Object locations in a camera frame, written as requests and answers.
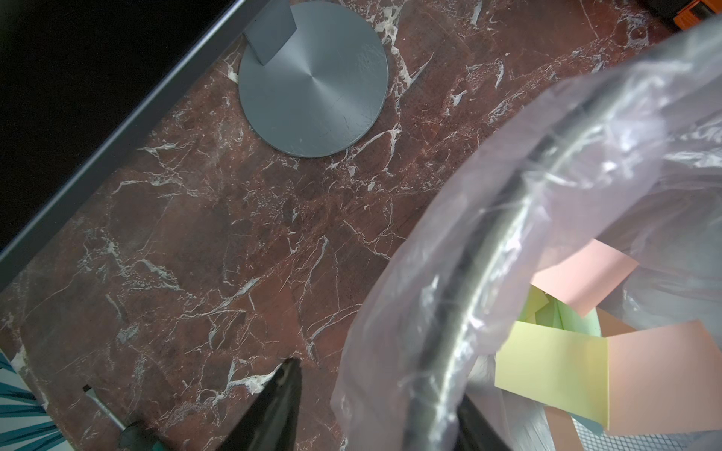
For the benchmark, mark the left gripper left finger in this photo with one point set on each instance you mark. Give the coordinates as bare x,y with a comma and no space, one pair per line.
270,422

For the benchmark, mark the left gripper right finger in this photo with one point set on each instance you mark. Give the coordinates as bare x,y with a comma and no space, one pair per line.
475,432

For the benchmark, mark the yellow sticky note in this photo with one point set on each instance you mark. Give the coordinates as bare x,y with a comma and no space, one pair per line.
562,369

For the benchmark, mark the pink sticky note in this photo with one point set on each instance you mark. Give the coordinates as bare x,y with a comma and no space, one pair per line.
585,279
665,380

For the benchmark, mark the pink sticky note in bin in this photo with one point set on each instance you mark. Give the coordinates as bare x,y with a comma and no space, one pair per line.
665,380

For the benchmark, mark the grey round monitor stand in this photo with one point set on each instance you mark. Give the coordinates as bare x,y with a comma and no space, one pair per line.
313,78

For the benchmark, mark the black computer monitor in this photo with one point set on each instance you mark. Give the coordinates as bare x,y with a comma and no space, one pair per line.
82,84

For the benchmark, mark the mesh waste bin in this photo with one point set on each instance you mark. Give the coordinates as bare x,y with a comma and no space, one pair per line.
571,164

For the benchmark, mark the clear plastic bin liner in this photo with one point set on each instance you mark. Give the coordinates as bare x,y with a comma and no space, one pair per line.
673,232

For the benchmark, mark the black plastic tool case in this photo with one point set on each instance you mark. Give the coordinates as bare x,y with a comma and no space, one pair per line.
684,14

